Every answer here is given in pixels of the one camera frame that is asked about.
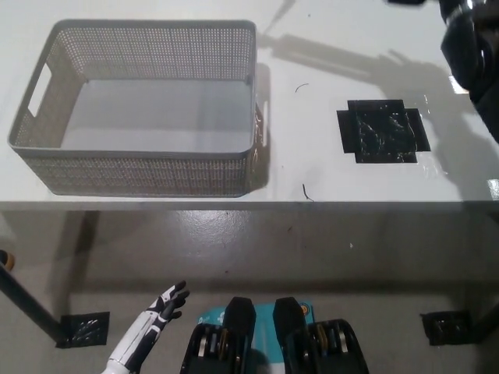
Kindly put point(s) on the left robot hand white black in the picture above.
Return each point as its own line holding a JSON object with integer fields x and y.
{"x": 156, "y": 319}

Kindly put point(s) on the grey perforated rectangular basket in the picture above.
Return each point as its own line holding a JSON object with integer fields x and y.
{"x": 117, "y": 175}

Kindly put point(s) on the black floor tape patch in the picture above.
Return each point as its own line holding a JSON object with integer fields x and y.
{"x": 448, "y": 327}
{"x": 83, "y": 329}

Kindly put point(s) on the dark table leg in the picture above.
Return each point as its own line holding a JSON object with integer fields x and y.
{"x": 27, "y": 302}

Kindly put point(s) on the orange and black wheel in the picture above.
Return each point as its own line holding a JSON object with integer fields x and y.
{"x": 8, "y": 260}

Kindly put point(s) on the black tape patch on table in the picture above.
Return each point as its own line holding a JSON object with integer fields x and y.
{"x": 384, "y": 132}

